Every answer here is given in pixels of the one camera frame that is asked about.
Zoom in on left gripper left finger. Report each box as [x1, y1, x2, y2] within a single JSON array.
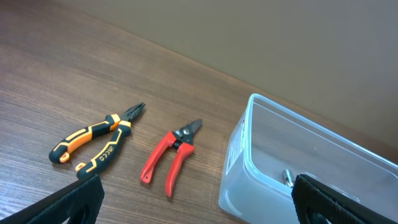
[[1, 175, 104, 224]]

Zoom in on red handled cutters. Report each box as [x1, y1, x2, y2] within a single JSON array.
[[139, 118, 203, 199]]

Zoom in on clear plastic container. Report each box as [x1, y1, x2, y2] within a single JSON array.
[[218, 93, 397, 223]]

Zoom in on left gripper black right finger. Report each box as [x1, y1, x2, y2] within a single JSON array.
[[292, 174, 397, 224]]

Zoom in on silver socket wrench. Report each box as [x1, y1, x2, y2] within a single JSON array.
[[282, 169, 295, 189]]

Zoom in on orange black long-nose pliers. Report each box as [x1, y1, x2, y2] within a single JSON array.
[[49, 102, 146, 180]]

